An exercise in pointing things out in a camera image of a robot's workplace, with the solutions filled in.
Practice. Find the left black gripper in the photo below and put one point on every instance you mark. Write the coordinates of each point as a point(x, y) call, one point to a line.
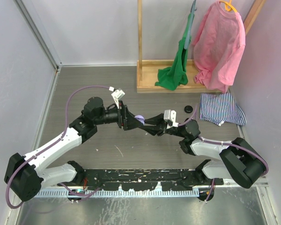
point(125, 119)

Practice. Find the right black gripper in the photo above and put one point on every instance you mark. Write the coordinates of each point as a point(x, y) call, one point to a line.
point(157, 120)

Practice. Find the black round earbud case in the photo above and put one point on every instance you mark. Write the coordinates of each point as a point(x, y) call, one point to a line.
point(188, 109)

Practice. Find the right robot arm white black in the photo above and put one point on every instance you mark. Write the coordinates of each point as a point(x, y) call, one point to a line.
point(236, 160)

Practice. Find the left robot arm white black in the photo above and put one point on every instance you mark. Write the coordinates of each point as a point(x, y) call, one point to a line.
point(27, 175)

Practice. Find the green cloth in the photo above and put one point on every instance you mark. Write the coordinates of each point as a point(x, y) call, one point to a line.
point(171, 77)

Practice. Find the wooden clothes rack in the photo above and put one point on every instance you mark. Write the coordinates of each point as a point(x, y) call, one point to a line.
point(147, 69)

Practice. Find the blue white striped cloth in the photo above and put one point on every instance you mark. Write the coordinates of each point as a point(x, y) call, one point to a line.
point(220, 108)

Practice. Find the pink t-shirt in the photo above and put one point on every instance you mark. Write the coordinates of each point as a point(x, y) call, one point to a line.
point(218, 48)

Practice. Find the blue clothes hanger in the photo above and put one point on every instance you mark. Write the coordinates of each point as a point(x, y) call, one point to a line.
point(189, 25)

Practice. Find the orange clothes hanger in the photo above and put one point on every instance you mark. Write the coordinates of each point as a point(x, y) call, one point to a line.
point(228, 6)

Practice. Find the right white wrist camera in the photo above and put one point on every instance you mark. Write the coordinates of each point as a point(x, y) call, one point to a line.
point(169, 117)

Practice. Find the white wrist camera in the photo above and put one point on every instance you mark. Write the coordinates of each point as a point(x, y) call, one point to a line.
point(169, 117)
point(116, 94)

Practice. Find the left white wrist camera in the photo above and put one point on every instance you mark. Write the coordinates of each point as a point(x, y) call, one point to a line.
point(116, 94)

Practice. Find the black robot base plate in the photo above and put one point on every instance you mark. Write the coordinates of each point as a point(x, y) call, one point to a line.
point(140, 179)

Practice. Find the slotted grey cable duct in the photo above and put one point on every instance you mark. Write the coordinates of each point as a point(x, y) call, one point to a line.
point(157, 192)

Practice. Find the aluminium corner frame profile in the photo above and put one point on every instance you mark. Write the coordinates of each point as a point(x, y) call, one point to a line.
point(34, 22)

